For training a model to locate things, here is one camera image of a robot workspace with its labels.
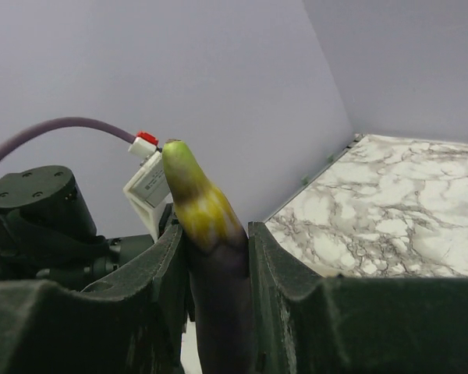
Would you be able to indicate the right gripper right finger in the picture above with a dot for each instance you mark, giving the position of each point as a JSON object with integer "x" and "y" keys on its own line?
{"x": 306, "y": 323}

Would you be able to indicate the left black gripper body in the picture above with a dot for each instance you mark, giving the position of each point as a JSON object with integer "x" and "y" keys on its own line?
{"x": 48, "y": 233}

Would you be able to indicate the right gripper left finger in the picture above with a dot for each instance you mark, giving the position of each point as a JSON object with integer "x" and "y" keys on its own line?
{"x": 130, "y": 321}

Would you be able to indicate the purple toy eggplant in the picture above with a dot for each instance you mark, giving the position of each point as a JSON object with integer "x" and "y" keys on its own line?
{"x": 218, "y": 264}

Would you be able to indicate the aluminium rail left edge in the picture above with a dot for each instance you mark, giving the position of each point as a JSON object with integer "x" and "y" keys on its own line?
{"x": 331, "y": 159}

